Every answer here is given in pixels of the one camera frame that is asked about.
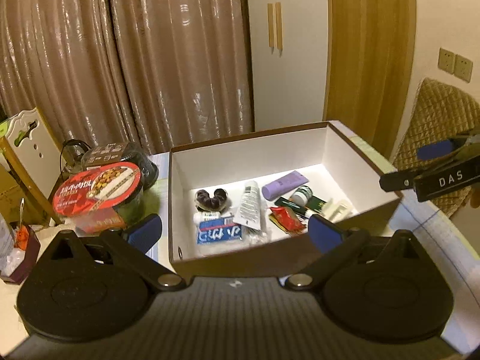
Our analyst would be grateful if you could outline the dark velvet scrunchie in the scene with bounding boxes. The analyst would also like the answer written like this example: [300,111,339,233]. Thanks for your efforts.
[194,189,228,212]

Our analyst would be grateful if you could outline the white plastic piece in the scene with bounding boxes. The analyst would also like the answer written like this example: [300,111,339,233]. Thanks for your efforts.
[320,198,353,223]

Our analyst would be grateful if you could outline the black bowl with label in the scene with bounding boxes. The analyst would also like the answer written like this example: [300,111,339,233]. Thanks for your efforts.
[80,142,159,190]

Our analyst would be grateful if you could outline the wall power sockets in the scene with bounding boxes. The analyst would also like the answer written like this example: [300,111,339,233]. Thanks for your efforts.
[438,48,473,83]

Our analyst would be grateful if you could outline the white cabinet door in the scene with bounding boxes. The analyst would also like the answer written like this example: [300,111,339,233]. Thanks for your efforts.
[248,0,329,130]

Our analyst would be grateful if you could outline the dark red tissue box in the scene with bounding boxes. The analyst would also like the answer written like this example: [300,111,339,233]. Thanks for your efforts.
[1,224,40,284]

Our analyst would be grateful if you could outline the red snack packet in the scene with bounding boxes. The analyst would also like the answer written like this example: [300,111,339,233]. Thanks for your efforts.
[268,206,306,234]

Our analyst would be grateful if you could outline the brown curtain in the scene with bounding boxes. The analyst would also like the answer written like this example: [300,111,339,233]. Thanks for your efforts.
[1,0,254,154]

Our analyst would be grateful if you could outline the brown cardboard storage box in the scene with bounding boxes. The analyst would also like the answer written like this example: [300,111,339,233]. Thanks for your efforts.
[168,121,401,277]

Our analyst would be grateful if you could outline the white carved chair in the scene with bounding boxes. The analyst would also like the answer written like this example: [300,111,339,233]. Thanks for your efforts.
[1,108,64,224]

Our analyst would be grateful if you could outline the small green sample tube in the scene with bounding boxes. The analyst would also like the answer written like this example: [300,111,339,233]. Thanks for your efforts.
[274,197,316,218]

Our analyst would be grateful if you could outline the white plastic bag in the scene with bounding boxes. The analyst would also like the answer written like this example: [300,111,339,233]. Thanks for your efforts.
[0,214,14,271]

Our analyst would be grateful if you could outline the white cream tube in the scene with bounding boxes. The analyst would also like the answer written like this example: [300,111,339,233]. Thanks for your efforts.
[233,180,261,231]

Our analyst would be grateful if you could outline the purple lotion tube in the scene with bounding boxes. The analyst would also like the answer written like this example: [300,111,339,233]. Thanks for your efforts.
[261,171,308,201]

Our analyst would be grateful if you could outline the red instant rice bowl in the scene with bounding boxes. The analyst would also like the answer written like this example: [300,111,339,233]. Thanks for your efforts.
[53,162,145,234]

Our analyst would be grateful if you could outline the small white pill bottle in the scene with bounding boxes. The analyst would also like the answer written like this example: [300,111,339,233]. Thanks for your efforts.
[193,211,221,224]

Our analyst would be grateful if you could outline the dark green flat box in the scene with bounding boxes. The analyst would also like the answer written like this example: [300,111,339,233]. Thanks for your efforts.
[305,196,326,214]

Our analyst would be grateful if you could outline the green capped bottle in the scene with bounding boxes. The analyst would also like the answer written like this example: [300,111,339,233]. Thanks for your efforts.
[289,185,313,206]

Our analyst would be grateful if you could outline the blue white flat package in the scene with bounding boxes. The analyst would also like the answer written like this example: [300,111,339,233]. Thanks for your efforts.
[196,216,242,245]

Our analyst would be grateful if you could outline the cotton swab bag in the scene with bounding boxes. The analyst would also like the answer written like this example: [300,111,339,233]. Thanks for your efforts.
[241,226,271,246]

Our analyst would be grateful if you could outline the cardboard carton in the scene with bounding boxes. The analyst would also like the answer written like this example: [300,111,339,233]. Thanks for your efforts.
[0,166,47,224]

